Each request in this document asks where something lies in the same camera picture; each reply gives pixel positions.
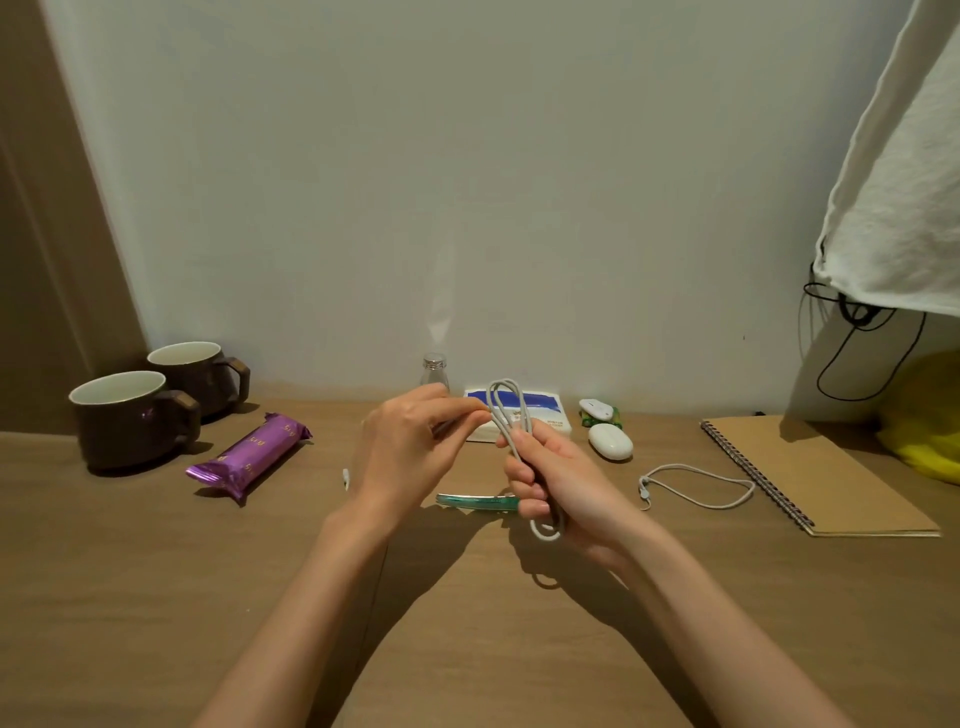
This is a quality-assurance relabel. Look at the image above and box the brown mug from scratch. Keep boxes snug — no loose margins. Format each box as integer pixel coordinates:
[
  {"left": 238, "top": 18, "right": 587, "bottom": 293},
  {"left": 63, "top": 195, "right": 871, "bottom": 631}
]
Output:
[
  {"left": 68, "top": 370, "right": 202, "bottom": 474},
  {"left": 146, "top": 341, "right": 252, "bottom": 420}
]

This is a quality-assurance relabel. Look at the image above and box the white oval earbud case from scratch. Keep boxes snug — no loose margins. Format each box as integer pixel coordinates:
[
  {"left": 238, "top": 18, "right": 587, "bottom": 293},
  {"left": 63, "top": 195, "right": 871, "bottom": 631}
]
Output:
[{"left": 587, "top": 423, "right": 635, "bottom": 462}]

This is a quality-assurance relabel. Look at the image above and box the person's right hand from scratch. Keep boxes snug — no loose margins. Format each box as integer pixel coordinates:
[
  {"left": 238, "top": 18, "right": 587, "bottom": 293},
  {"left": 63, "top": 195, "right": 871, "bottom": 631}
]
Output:
[{"left": 494, "top": 419, "right": 654, "bottom": 571}]

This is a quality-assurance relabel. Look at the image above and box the brown spiral notebook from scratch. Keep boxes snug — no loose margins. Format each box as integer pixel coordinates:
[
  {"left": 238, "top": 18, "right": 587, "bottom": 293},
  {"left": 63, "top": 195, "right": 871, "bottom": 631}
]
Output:
[{"left": 699, "top": 416, "right": 943, "bottom": 539}]

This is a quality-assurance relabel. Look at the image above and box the green toothbrush packet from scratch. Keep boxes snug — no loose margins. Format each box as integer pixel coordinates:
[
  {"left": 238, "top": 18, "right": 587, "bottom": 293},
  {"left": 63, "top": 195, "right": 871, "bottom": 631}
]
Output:
[{"left": 434, "top": 491, "right": 520, "bottom": 515}]

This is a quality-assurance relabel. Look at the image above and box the short white cord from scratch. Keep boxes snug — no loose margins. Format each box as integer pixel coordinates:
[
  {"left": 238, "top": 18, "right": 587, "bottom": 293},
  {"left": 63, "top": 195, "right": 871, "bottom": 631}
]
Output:
[{"left": 637, "top": 463, "right": 757, "bottom": 513}]

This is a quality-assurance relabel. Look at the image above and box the white usb cable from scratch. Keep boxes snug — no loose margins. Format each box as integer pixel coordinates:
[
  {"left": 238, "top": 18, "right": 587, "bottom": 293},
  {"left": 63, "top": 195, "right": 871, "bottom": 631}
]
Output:
[{"left": 341, "top": 378, "right": 565, "bottom": 543}]

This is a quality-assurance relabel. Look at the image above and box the wooden wall panel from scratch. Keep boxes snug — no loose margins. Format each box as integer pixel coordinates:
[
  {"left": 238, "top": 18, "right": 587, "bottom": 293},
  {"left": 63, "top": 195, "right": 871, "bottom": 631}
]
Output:
[{"left": 0, "top": 0, "right": 149, "bottom": 436}]

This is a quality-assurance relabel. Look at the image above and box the yellow plastic bag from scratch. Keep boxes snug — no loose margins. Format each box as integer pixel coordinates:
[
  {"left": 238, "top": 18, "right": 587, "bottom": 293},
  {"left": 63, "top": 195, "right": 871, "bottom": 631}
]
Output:
[{"left": 875, "top": 352, "right": 960, "bottom": 485}]

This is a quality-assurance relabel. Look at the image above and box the black wire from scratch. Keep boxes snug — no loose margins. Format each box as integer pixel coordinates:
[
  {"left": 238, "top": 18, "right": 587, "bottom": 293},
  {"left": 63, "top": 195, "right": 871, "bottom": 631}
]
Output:
[{"left": 802, "top": 262, "right": 929, "bottom": 403}]

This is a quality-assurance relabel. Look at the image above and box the person's right forearm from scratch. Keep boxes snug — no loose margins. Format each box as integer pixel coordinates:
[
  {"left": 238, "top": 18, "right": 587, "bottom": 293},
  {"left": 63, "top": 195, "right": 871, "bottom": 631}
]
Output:
[{"left": 614, "top": 524, "right": 856, "bottom": 728}]

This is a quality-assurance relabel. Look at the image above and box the purple snack wrapper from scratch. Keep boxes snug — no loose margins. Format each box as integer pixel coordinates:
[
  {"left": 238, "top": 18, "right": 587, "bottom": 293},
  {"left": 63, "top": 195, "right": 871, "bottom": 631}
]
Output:
[{"left": 185, "top": 412, "right": 313, "bottom": 504}]

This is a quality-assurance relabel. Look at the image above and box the white hanging cloth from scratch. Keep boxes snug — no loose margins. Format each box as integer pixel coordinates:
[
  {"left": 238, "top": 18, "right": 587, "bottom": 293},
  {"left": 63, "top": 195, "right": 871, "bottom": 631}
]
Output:
[{"left": 812, "top": 0, "right": 960, "bottom": 318}]

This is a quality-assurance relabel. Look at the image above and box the blue white tissue pack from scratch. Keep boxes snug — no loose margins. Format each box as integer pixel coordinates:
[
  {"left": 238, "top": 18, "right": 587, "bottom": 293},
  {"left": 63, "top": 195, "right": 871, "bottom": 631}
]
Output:
[{"left": 463, "top": 386, "right": 574, "bottom": 444}]

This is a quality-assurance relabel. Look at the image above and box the small white green packet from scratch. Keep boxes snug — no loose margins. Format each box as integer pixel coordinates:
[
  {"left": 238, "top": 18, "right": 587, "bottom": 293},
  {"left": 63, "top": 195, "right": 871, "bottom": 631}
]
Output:
[{"left": 577, "top": 398, "right": 624, "bottom": 430}]

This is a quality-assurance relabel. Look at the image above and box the person's left hand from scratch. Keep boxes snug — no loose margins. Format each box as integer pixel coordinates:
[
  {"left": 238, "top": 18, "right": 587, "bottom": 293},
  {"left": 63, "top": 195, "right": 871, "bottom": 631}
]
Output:
[{"left": 348, "top": 382, "right": 493, "bottom": 528}]

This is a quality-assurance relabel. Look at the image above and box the person's left forearm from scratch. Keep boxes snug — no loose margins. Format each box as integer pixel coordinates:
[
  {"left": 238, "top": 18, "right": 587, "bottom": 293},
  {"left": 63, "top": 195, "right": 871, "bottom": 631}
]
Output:
[{"left": 191, "top": 502, "right": 391, "bottom": 728}]

